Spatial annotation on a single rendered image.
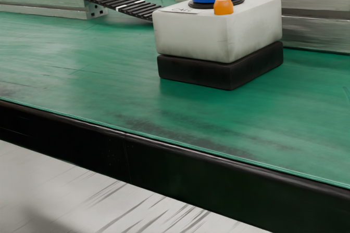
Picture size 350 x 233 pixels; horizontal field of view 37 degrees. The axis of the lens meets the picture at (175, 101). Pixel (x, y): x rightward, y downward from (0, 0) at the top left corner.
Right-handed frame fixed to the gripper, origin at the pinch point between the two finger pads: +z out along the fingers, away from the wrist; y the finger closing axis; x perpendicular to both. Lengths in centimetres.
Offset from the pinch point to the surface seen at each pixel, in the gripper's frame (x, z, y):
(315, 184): 47, 7, 26
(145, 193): -33, 62, -32
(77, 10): -3.5, 5.0, 1.4
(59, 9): -7.0, 4.9, 2.1
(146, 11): 10.1, 4.6, 0.9
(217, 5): 34.2, -0.5, 16.7
